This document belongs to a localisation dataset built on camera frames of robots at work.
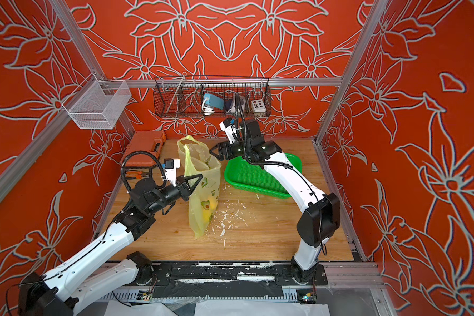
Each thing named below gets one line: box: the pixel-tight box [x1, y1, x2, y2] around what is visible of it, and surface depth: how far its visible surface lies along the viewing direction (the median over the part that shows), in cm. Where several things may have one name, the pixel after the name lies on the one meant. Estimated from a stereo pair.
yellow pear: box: [202, 199, 218, 218], surface depth 83 cm
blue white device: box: [201, 93, 225, 116], surface depth 87 cm
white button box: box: [251, 98, 266, 113], surface depth 97 cm
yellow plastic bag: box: [177, 134, 222, 239], surface depth 74 cm
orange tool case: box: [120, 130, 167, 168], surface depth 116 cm
